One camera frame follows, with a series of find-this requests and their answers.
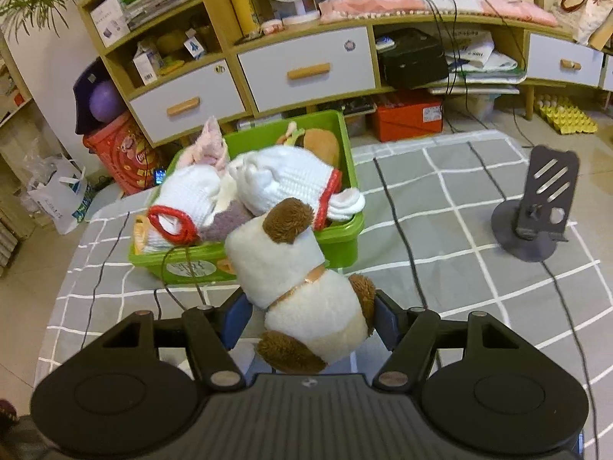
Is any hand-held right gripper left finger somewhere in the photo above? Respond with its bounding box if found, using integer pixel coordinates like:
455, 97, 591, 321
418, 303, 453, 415
102, 291, 253, 390

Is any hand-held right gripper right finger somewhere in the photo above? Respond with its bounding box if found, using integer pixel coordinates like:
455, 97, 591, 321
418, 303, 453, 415
372, 289, 523, 391

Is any brown and white plush dog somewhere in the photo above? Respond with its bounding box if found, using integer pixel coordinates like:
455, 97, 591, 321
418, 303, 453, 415
224, 197, 379, 375

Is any green plastic bin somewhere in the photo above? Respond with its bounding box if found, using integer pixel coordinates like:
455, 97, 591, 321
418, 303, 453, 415
127, 109, 366, 284

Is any pink fluffy sock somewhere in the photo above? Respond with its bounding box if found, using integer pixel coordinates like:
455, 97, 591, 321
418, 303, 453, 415
179, 116, 229, 173

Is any grey checked tablecloth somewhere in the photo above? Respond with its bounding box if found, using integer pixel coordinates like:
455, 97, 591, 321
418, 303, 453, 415
33, 129, 604, 442

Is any grey purple fluffy sock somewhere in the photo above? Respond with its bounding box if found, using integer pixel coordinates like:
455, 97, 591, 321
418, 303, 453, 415
196, 199, 254, 245

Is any white sock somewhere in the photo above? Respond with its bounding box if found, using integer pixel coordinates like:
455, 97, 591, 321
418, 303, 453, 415
326, 187, 367, 223

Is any white knit glove red cuff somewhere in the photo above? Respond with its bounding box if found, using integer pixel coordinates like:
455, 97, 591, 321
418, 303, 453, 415
229, 146, 343, 231
144, 165, 231, 252

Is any hamburger plush toy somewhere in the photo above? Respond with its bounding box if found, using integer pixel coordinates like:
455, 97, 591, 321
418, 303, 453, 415
277, 122, 342, 168

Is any red printed bucket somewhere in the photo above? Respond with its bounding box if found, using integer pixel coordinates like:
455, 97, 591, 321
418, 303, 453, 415
82, 110, 168, 197

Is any red shoe box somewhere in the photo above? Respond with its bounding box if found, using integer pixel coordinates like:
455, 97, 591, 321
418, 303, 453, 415
372, 96, 444, 143

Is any white plastic bag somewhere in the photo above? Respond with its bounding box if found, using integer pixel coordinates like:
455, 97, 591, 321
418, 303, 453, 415
26, 156, 97, 235

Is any grey phone stand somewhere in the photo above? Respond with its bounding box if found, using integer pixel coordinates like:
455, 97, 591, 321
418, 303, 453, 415
491, 145, 580, 263

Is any large white drawer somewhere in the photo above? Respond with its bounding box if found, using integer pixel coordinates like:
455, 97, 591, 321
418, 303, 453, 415
128, 60, 246, 143
238, 26, 377, 113

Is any purple ball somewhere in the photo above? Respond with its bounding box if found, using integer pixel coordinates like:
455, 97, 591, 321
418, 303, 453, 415
91, 81, 126, 123

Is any dark purple bag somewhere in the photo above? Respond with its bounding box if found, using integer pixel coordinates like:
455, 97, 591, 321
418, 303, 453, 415
73, 57, 128, 136

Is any black box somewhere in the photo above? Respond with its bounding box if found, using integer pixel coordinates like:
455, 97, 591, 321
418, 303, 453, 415
376, 29, 451, 89

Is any stack of papers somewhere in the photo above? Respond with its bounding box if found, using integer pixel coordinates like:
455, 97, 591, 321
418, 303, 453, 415
428, 29, 528, 97

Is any yellow egg tray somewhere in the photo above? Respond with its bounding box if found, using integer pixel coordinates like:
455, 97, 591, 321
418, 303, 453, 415
534, 93, 599, 135

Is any small blue white carton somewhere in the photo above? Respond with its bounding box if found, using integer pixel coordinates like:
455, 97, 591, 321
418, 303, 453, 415
184, 29, 208, 58

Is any yellow can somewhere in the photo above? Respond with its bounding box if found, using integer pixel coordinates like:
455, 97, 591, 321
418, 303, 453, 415
229, 0, 262, 36

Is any wooden cabinet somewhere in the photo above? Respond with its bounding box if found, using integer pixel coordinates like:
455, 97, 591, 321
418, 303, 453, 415
77, 0, 613, 147

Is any pink cloth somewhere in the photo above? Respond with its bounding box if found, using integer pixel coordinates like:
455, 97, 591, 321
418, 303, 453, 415
481, 0, 559, 27
318, 0, 480, 25

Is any white cardboard box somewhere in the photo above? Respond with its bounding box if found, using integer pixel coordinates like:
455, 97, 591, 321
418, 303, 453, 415
90, 0, 131, 49

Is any paper tote bag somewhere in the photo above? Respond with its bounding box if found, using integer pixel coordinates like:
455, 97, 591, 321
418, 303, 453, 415
551, 0, 613, 46

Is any black cable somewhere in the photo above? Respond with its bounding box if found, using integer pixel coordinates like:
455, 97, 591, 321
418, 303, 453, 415
153, 244, 211, 322
467, 144, 602, 460
372, 156, 429, 310
79, 211, 131, 350

